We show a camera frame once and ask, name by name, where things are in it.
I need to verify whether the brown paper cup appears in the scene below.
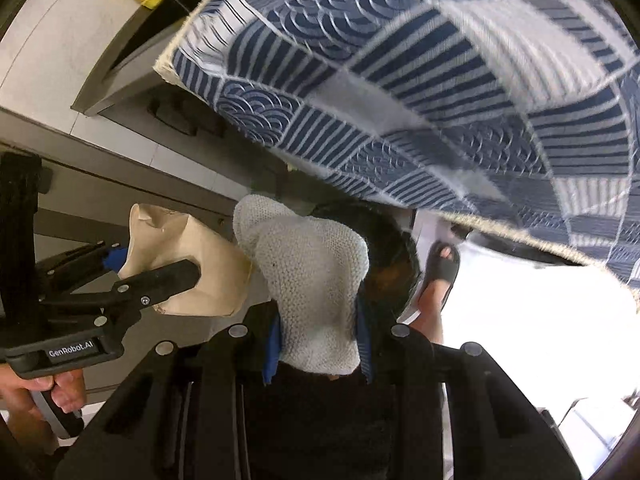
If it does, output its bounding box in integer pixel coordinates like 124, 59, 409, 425
118, 204, 253, 318

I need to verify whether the black trash bin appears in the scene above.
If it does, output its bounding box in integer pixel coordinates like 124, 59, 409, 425
311, 200, 421, 341

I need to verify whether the black kitchen sink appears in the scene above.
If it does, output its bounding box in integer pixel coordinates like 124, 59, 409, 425
70, 0, 241, 162

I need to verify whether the person's left hand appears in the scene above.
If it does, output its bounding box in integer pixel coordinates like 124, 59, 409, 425
0, 364, 87, 430

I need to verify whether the black sandal foot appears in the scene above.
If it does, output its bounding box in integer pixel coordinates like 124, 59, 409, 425
409, 240, 460, 344

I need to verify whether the blue white patterned tablecloth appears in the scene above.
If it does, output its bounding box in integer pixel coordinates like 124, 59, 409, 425
155, 0, 639, 288

